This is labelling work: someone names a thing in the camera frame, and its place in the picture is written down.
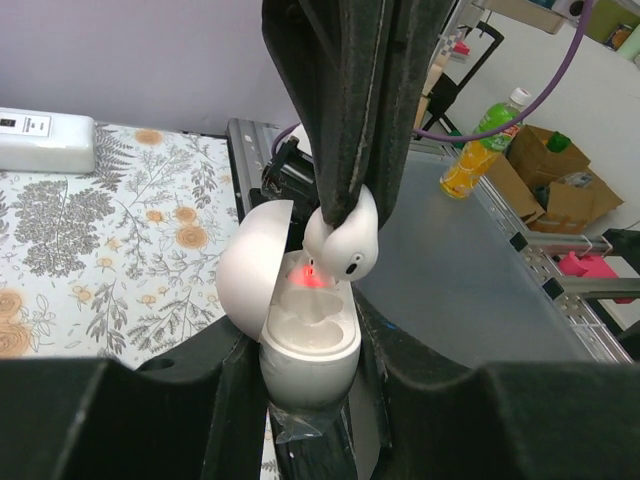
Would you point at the cardboard box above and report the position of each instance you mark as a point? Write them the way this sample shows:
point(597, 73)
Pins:
point(551, 192)

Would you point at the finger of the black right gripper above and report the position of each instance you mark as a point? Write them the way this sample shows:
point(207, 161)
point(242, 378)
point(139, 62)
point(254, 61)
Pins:
point(413, 37)
point(329, 55)

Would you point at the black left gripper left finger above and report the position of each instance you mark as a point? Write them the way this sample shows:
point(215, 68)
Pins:
point(196, 411)

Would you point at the floral patterned table mat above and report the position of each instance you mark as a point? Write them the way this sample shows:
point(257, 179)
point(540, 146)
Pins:
point(121, 263)

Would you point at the white earbud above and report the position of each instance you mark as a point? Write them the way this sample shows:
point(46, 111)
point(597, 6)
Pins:
point(350, 251)

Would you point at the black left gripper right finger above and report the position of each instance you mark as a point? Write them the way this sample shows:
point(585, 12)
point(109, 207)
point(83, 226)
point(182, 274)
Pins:
point(502, 420)

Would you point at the orange juice bottle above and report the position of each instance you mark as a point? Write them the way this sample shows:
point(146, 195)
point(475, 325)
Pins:
point(477, 156)

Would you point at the white rectangular box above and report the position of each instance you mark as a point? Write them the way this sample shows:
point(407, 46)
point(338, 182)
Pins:
point(47, 142)

